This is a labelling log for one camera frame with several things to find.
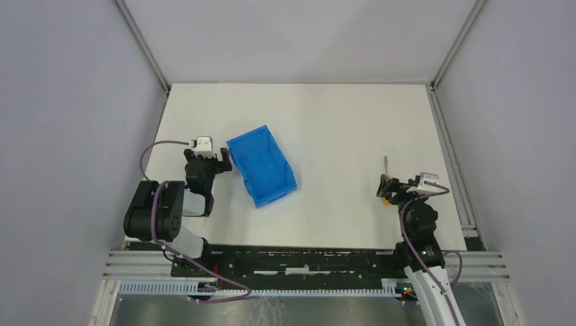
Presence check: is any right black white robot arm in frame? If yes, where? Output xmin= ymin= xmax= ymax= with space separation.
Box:
xmin=376 ymin=173 xmax=465 ymax=325

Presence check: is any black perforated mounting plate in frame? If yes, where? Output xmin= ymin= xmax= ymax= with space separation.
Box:
xmin=170 ymin=243 xmax=408 ymax=291

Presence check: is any right aluminium corner post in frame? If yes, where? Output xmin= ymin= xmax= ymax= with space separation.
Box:
xmin=431 ymin=0 xmax=488 ymax=90

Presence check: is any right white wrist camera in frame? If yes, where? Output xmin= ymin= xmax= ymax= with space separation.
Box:
xmin=407 ymin=173 xmax=441 ymax=195

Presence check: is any left aluminium corner post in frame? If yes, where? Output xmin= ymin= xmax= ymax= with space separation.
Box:
xmin=111 ymin=0 xmax=171 ymax=96

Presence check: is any right aluminium side rail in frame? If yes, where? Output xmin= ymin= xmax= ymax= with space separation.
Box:
xmin=426 ymin=82 xmax=486 ymax=251

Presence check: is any aluminium corner post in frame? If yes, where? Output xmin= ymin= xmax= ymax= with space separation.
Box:
xmin=111 ymin=0 xmax=171 ymax=96
xmin=431 ymin=0 xmax=488 ymax=90

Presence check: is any orange handled screwdriver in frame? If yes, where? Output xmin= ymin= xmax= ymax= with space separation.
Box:
xmin=382 ymin=156 xmax=391 ymax=206

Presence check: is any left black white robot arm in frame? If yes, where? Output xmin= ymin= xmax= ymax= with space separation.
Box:
xmin=123 ymin=147 xmax=232 ymax=259

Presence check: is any blue plastic storage bin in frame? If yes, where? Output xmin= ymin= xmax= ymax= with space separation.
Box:
xmin=226 ymin=125 xmax=298 ymax=209

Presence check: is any white slotted cable duct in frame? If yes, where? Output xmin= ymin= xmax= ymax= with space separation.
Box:
xmin=118 ymin=280 xmax=403 ymax=299

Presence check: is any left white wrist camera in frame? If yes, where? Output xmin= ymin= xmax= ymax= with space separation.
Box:
xmin=190 ymin=136 xmax=215 ymax=158

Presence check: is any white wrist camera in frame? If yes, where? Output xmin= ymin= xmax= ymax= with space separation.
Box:
xmin=407 ymin=173 xmax=441 ymax=195
xmin=190 ymin=136 xmax=215 ymax=158

